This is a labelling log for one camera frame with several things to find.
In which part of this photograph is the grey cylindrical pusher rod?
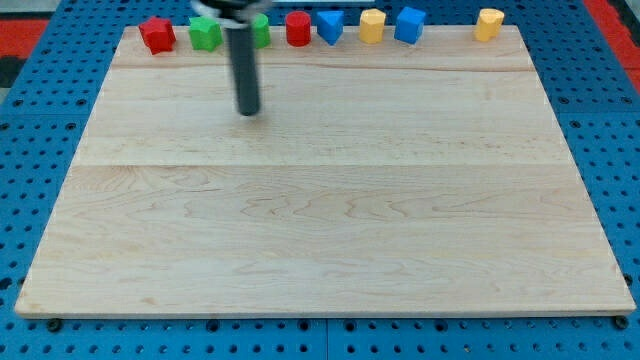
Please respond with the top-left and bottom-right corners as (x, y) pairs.
(225, 27), (261, 116)

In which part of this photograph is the silver black arm end mount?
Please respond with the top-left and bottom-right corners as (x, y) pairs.
(190, 0), (272, 29)

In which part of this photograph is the green star block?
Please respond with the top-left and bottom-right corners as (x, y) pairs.
(188, 16), (223, 52)

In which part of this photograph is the red star block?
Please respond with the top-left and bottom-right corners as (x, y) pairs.
(138, 16), (176, 55)

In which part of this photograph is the green cylinder block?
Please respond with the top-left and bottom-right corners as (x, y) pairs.
(252, 13), (271, 49)

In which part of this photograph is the red cylinder block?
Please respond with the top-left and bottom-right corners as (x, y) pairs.
(285, 11), (311, 47)

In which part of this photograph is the blue triangle block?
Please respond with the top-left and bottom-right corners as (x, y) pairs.
(316, 10), (344, 46)

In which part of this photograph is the yellow hexagon block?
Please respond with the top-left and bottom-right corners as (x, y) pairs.
(359, 8), (386, 44)

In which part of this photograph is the blue cube block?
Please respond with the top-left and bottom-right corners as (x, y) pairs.
(394, 6), (427, 45)

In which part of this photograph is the wooden board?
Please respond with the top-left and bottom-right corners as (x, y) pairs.
(15, 25), (636, 319)

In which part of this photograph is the yellow heart block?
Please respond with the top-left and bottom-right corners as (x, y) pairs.
(474, 8), (505, 42)

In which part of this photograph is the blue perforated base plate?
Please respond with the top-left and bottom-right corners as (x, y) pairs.
(1, 1), (639, 359)

